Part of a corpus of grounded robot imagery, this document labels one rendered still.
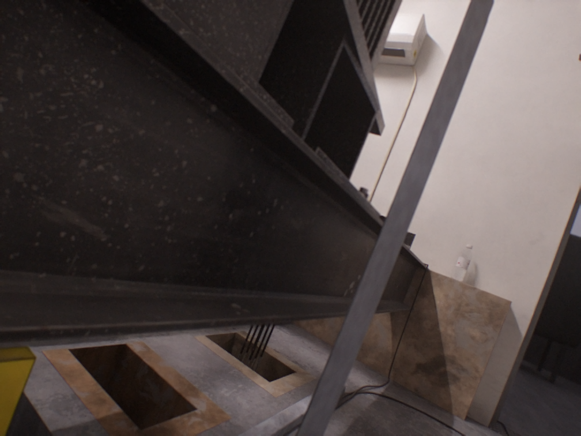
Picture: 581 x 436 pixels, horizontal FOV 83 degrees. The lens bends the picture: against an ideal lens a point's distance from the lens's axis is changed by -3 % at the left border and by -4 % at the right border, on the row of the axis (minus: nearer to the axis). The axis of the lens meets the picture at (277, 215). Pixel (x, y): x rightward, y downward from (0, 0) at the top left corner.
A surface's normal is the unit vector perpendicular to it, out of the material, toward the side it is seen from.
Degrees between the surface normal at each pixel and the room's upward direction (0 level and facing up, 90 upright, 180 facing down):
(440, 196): 90
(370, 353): 90
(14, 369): 90
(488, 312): 90
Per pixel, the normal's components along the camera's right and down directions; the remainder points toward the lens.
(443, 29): -0.47, -0.22
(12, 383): 0.80, 0.31
